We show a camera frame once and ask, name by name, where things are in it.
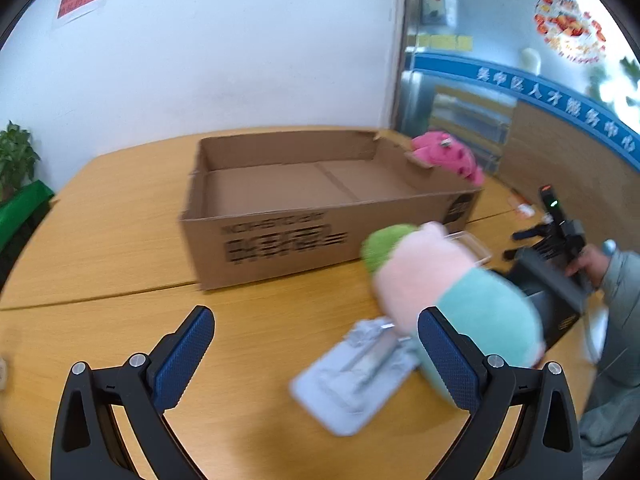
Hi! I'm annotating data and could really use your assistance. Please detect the red paper window decoration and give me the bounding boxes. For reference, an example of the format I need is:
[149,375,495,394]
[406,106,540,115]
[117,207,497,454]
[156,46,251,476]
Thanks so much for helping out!
[534,0,606,65]

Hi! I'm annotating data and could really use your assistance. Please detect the brown cardboard box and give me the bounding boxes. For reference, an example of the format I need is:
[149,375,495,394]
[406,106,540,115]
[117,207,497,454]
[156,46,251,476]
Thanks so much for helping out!
[180,129,482,290]

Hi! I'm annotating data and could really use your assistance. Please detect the person right hand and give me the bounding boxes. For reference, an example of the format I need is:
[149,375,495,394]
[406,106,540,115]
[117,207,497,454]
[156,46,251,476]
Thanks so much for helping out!
[565,244,611,288]

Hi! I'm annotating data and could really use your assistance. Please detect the clear white phone case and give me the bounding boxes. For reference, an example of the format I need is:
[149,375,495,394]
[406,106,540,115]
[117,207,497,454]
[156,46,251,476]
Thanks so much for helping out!
[446,231,492,266]

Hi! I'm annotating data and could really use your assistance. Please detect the green cloth covered table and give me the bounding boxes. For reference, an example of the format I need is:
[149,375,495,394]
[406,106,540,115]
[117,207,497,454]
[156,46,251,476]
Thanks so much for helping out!
[1,180,54,254]

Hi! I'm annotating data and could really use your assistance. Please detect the potted green plant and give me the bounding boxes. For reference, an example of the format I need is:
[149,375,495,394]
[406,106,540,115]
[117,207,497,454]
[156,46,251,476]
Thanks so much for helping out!
[0,120,40,203]

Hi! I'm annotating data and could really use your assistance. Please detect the pig plush teal shirt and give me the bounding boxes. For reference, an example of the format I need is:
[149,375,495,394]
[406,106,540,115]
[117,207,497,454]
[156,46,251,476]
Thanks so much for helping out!
[361,221,548,404]

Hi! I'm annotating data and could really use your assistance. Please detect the black product box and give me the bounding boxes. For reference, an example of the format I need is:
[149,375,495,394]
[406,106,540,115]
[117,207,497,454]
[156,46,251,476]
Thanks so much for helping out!
[504,250,591,350]

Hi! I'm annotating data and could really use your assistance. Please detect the white folding phone stand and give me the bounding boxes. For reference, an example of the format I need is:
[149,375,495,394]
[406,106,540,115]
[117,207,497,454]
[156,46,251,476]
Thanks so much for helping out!
[290,316,419,437]

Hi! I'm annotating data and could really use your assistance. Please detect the cartoon poster on glass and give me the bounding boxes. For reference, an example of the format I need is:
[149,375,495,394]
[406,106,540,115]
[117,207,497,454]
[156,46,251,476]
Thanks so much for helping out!
[421,0,458,28]

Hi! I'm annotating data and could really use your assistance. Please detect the pink bear plush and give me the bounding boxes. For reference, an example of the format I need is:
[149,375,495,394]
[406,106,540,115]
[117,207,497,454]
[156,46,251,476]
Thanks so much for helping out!
[411,130,484,186]

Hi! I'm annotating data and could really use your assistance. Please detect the yellow sticky notes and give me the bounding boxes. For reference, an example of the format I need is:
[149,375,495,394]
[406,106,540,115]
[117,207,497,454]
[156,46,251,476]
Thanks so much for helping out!
[416,34,473,52]

